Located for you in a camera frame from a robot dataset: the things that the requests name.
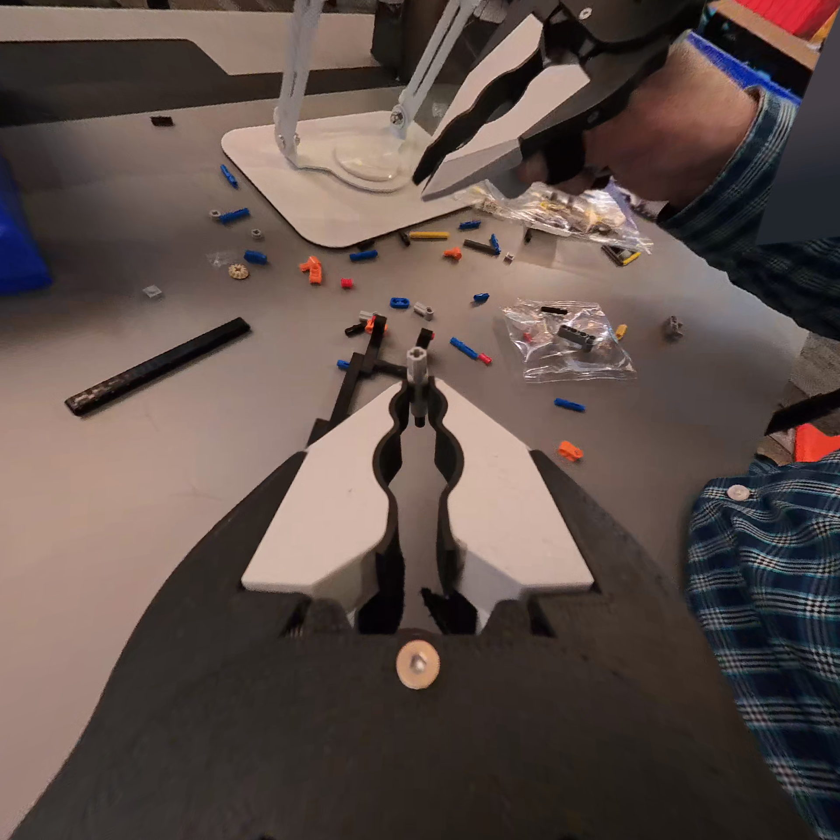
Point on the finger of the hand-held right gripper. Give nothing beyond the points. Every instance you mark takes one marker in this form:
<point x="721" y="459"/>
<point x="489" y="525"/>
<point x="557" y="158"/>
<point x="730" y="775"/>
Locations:
<point x="525" y="124"/>
<point x="499" y="72"/>

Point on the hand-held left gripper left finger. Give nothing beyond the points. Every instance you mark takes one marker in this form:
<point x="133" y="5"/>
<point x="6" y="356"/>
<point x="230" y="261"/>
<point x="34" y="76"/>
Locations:
<point x="328" y="512"/>

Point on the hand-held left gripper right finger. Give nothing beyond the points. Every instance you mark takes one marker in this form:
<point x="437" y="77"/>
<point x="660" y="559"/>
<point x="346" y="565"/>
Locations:
<point x="518" y="518"/>

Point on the large clear bag of parts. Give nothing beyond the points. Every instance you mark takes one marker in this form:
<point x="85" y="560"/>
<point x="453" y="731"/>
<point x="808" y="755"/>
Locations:
<point x="577" y="210"/>

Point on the black lego frame assembly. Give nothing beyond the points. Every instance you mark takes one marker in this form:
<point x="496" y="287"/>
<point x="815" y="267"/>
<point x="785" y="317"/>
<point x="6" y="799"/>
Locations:
<point x="377" y="366"/>

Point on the small clear bag of parts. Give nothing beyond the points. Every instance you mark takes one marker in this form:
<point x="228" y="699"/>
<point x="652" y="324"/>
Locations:
<point x="577" y="364"/>

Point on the person's right forearm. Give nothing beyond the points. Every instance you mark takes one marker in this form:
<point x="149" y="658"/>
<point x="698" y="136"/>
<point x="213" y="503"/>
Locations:
<point x="754" y="216"/>

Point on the blue oval lego link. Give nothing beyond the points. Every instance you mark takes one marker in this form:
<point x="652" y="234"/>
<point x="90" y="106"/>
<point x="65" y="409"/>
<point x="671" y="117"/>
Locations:
<point x="400" y="302"/>

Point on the dark grey lego axle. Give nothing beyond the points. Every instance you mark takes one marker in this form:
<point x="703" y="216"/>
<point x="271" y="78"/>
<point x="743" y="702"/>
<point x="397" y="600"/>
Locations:
<point x="478" y="246"/>

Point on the yellow lego axle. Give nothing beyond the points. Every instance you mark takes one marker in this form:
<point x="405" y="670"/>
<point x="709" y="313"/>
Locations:
<point x="428" y="235"/>

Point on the yellow black lego piece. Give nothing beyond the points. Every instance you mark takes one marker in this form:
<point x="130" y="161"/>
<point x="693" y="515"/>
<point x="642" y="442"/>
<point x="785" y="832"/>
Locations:
<point x="620" y="256"/>

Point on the long blue lego pin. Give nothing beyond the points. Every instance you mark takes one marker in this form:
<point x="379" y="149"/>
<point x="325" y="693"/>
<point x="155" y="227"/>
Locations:
<point x="464" y="346"/>

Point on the dark grey lego liftarm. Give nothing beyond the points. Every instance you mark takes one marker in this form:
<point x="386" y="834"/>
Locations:
<point x="579" y="338"/>

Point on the grey lego pin connector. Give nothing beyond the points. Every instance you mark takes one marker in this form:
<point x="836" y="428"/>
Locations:
<point x="424" y="311"/>

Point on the long black lego bar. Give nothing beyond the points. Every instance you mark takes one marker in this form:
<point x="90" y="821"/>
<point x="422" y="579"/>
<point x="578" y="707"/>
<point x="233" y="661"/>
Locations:
<point x="157" y="367"/>

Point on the grey lego joint piece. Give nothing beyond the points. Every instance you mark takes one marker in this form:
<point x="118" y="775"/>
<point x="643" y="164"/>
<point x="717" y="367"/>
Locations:
<point x="673" y="327"/>

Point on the tan lego gear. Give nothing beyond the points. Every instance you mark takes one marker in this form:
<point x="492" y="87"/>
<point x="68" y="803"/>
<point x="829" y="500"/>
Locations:
<point x="238" y="271"/>

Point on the clear lego piece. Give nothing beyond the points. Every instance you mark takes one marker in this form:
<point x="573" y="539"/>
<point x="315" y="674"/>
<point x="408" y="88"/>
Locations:
<point x="220" y="258"/>

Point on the light grey lego tile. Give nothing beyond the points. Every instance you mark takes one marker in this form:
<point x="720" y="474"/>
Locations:
<point x="153" y="292"/>

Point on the person's right hand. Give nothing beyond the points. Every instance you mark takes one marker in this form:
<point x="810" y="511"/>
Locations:
<point x="676" y="131"/>

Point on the person's blue plaid shirt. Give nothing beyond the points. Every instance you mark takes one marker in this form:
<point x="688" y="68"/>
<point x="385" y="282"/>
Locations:
<point x="774" y="623"/>

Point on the black chair leg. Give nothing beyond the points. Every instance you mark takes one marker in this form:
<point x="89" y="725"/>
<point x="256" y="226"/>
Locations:
<point x="800" y="410"/>

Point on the orange plastic object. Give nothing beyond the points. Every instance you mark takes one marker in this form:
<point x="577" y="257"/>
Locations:
<point x="817" y="443"/>

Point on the blue bin with tag sticker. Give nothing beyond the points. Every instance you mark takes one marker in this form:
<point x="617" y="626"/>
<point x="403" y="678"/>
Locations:
<point x="19" y="229"/>

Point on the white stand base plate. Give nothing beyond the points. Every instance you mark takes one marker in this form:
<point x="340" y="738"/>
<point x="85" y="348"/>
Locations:
<point x="308" y="190"/>

